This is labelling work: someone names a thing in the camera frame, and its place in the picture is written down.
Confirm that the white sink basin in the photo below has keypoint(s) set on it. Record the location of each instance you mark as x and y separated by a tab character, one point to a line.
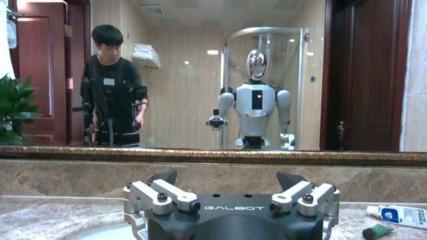
110	232

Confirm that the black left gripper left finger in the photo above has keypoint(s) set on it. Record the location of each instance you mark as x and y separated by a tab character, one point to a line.
182	200

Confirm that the green leafy plant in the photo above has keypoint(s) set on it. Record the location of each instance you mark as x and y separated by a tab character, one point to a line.
15	100

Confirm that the glass shower enclosure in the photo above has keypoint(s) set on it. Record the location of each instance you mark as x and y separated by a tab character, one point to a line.
297	75

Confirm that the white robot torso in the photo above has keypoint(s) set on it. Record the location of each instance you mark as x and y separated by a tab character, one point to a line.
256	115

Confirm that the person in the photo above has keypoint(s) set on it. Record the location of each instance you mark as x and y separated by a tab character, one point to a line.
110	75

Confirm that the white blue toothpaste tube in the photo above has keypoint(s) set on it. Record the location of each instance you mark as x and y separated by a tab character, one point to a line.
405	215

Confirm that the gold framed wall mirror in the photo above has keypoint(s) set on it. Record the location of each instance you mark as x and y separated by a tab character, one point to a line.
188	155

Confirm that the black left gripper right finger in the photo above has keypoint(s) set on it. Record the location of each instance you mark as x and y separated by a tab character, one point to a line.
288	198

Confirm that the folded white towel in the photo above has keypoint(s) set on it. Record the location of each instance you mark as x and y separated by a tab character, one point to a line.
145	55

